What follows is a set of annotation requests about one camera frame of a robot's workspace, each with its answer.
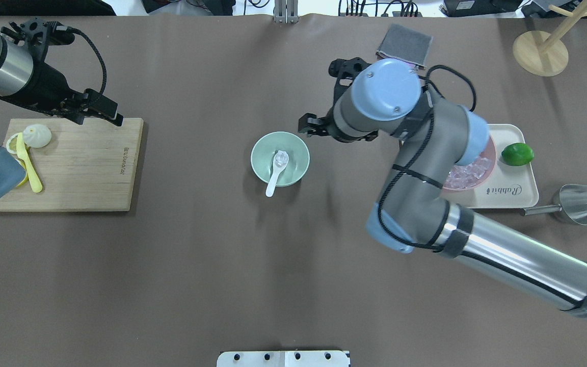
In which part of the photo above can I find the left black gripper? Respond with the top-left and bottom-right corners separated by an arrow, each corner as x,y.
1,18 -> 124,127

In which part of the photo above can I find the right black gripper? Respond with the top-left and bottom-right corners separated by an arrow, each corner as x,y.
298,58 -> 378,143

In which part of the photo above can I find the single clear ice cube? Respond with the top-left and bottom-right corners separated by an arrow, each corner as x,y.
273,150 -> 289,168

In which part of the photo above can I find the white ceramic spoon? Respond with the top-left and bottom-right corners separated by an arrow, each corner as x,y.
265,157 -> 287,197

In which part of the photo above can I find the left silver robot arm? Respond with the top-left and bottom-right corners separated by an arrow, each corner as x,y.
0,18 -> 124,199

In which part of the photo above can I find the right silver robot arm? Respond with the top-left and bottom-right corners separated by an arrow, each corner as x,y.
299,58 -> 587,321

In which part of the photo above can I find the mint green bowl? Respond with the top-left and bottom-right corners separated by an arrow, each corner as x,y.
251,132 -> 310,187

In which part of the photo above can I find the pile of clear ice cubes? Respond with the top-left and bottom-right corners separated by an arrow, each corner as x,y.
443,156 -> 493,191

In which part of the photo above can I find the pink bowl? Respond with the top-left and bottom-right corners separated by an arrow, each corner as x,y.
442,137 -> 497,192

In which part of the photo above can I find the metal ice scoop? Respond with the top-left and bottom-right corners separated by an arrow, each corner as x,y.
520,183 -> 587,225

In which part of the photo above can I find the white steamed bun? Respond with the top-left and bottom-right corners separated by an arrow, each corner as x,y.
21,124 -> 52,148

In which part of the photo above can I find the grey folded cloth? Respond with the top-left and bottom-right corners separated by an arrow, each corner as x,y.
375,24 -> 434,69

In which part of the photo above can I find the lemon slice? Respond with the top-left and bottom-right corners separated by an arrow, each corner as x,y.
15,167 -> 29,189
5,133 -> 26,156

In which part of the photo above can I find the yellow plastic knife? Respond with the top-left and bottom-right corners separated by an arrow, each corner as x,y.
16,133 -> 44,193

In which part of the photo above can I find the wooden cutting board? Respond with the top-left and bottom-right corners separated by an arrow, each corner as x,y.
0,118 -> 144,212

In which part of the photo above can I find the green lime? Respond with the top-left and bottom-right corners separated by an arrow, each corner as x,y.
501,142 -> 535,167

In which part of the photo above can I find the wooden mug tree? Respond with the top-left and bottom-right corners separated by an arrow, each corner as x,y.
512,1 -> 587,77

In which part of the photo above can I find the beige serving tray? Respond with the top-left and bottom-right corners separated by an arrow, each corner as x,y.
443,124 -> 540,209

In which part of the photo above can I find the aluminium frame post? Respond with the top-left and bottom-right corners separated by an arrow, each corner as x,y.
273,0 -> 300,24

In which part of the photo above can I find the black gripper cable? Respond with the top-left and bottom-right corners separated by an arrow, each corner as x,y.
378,65 -> 477,251

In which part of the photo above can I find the white camera pillar base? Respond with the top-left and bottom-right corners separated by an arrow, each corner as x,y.
216,349 -> 352,366

